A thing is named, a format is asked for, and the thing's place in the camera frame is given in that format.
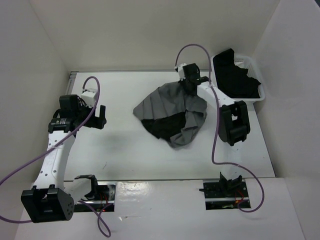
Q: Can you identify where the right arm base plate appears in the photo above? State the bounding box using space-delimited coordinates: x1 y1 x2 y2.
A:
199 179 251 210

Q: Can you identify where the black skirt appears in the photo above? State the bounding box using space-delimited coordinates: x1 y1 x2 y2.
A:
213 48 261 99

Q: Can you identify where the white plastic basket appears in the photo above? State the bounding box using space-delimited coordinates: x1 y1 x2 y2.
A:
211 53 266 103

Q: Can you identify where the purple cable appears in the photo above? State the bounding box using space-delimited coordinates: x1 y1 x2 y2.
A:
174 44 265 213
0 76 112 238

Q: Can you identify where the grey pleated skirt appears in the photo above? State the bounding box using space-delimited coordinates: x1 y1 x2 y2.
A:
133 82 207 149

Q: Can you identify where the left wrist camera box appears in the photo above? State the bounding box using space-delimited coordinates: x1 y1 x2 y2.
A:
80 88 98 107

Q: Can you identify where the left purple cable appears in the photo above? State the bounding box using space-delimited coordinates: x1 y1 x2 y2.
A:
0 76 112 238

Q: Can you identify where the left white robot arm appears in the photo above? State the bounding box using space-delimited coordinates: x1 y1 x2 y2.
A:
21 89 107 223

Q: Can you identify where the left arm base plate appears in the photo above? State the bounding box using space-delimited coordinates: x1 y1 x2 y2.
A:
80 181 117 213

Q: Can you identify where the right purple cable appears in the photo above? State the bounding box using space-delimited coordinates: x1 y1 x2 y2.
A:
174 44 265 213

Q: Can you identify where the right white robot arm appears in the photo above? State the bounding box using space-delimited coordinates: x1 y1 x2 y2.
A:
175 63 251 197

